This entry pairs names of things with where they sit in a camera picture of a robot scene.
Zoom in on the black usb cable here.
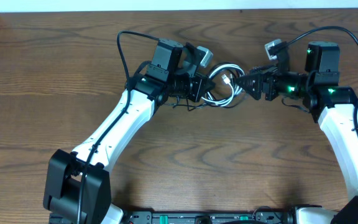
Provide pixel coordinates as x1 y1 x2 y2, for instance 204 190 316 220
171 62 276 110

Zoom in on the white usb cable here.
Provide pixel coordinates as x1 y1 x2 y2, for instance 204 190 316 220
201 63 246 108

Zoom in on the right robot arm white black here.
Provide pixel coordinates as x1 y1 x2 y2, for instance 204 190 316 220
236 39 358 223

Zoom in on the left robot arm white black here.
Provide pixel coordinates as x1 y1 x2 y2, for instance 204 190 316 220
43 39 214 223

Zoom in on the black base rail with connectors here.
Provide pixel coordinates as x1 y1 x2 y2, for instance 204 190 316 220
48 205 338 224

